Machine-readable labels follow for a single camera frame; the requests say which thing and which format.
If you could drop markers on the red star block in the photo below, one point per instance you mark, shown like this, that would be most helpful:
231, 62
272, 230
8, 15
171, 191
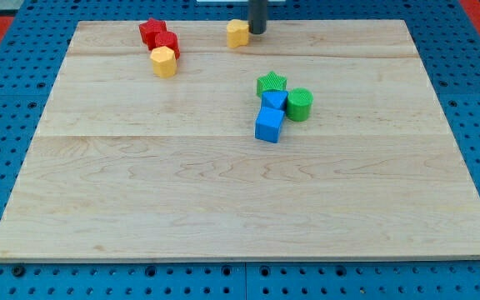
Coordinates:
150, 29

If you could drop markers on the blue cube block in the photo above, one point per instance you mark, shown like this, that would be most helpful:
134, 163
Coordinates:
268, 124

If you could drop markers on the red cylinder block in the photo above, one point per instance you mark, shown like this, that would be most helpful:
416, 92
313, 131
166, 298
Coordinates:
168, 39

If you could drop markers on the wooden board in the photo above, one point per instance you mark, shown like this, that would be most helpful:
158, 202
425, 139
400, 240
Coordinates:
127, 167

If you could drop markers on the green cylinder block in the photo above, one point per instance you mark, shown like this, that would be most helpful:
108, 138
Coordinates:
299, 103

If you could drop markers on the blue triangle block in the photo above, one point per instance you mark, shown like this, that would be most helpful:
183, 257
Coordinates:
274, 99

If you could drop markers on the yellow heart block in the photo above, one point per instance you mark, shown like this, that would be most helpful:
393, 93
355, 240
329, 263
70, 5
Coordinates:
237, 33

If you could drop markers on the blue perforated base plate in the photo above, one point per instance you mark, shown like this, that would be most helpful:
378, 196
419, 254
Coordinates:
32, 52

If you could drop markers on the green star block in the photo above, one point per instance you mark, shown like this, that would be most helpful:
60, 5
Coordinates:
271, 82

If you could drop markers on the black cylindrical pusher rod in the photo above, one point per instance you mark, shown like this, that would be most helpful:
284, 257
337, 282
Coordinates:
257, 16

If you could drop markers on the yellow hexagon block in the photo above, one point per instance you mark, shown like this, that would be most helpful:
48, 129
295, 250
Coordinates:
164, 62

